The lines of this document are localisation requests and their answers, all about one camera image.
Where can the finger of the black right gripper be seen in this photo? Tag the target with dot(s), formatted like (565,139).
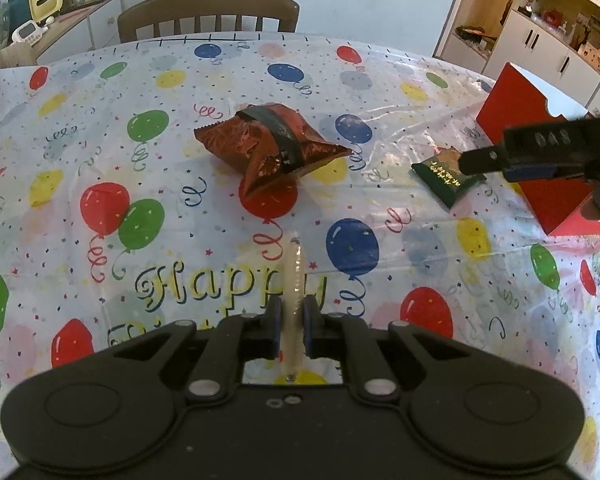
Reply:
(530,173)
(567,144)

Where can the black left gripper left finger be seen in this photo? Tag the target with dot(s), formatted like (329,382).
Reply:
(224,351)

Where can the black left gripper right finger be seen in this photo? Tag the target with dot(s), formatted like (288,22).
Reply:
(357,348)

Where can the cream snack stick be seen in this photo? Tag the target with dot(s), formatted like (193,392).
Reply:
(291,351)

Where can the green small snack packet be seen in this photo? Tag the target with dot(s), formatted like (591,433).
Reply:
(441,174)

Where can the brown red foil snack bag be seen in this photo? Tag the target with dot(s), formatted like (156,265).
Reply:
(268,145)

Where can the red white cardboard box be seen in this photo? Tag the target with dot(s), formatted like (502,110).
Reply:
(518,99)

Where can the balloon pattern tablecloth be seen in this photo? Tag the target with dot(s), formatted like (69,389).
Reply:
(115,220)

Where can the brown wooden chair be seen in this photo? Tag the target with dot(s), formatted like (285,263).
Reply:
(154,13)

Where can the wooden white sideboard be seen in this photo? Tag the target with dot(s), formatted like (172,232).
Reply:
(87,29)

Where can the white toy phone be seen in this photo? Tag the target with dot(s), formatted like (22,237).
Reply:
(30,32)

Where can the white wall cabinets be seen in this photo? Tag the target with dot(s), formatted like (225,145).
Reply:
(557,40)

